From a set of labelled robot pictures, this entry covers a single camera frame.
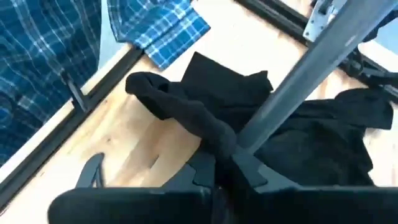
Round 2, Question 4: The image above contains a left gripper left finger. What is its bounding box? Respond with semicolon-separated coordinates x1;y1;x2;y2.
161;151;219;190

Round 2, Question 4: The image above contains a silver mounting bracket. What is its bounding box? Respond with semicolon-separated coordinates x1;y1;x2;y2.
303;0;346;43

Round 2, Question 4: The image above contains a blue plaid button shirt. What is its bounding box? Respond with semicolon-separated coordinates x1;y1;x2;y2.
0;0;212;166

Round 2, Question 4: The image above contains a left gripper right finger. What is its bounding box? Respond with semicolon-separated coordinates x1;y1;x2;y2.
231;148;301;191

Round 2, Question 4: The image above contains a black garment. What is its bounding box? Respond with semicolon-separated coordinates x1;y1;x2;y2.
124;51;394;187

